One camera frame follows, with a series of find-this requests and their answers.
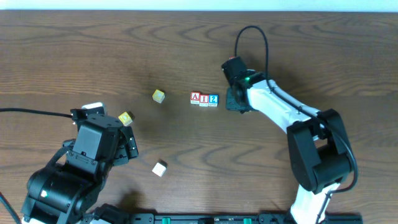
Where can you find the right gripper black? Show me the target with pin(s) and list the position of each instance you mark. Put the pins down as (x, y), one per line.
(233, 101)

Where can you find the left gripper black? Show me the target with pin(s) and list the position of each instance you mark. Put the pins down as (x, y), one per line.
(130, 144)

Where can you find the blue number 2 block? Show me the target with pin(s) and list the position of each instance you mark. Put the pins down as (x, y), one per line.
(213, 100)

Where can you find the red letter I block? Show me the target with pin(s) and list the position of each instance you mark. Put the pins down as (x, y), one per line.
(204, 100)

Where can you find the red letter A block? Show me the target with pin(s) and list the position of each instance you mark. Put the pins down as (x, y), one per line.
(195, 97)

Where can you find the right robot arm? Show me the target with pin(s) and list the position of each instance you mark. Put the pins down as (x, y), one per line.
(320, 154)

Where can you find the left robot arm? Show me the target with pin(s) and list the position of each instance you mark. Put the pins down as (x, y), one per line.
(72, 180)

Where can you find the yellow block lower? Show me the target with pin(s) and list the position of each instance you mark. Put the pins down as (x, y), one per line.
(126, 118)

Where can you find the yellow block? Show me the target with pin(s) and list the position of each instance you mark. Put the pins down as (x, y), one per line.
(158, 96)
(126, 118)

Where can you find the plain cream wooden block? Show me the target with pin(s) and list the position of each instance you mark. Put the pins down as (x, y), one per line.
(159, 169)

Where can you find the yellow block upper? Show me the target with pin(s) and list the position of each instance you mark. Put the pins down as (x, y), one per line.
(158, 96)

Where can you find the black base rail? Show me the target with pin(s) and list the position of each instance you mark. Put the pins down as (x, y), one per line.
(262, 218)

